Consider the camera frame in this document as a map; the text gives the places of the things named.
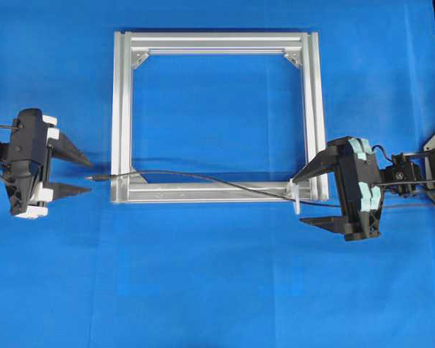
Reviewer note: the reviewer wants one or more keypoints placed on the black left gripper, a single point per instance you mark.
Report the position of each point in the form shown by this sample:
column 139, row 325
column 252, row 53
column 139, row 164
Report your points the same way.
column 28, row 156

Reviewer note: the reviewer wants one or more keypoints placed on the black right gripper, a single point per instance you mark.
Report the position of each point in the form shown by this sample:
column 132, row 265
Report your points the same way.
column 357, row 176

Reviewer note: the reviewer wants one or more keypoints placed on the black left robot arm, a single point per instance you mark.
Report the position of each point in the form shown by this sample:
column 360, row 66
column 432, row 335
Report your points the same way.
column 27, row 147

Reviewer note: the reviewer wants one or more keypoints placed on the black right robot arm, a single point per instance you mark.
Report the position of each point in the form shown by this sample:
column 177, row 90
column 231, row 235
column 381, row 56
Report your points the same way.
column 407, row 172

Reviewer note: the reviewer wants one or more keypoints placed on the white string loop holder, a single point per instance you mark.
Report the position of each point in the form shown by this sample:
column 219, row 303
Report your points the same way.
column 292, row 192

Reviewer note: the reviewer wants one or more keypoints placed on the silver aluminium extrusion frame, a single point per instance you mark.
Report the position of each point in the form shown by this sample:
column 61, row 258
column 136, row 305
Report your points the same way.
column 131, row 50

